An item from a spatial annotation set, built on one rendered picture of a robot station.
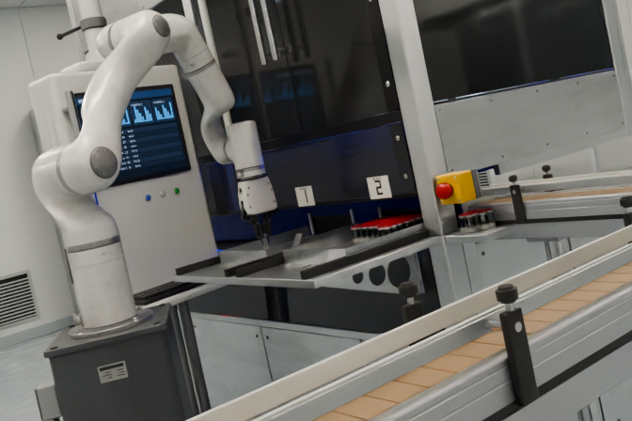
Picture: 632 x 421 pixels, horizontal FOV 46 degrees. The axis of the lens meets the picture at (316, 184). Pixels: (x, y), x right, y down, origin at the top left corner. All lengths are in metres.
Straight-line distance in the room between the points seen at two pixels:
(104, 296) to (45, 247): 5.45
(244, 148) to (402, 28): 0.56
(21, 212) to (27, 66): 1.34
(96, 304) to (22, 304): 5.39
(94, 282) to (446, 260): 0.84
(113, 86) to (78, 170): 0.25
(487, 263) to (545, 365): 1.22
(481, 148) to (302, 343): 0.92
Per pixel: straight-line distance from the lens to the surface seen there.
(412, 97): 1.85
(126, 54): 1.83
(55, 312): 7.20
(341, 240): 2.06
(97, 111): 1.75
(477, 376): 0.71
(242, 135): 2.08
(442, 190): 1.78
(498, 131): 2.06
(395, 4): 1.87
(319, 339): 2.40
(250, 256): 2.08
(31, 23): 7.42
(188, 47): 2.00
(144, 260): 2.50
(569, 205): 1.75
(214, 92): 2.03
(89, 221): 1.70
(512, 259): 2.07
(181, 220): 2.59
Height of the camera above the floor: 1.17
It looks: 3 degrees down
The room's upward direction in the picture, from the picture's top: 12 degrees counter-clockwise
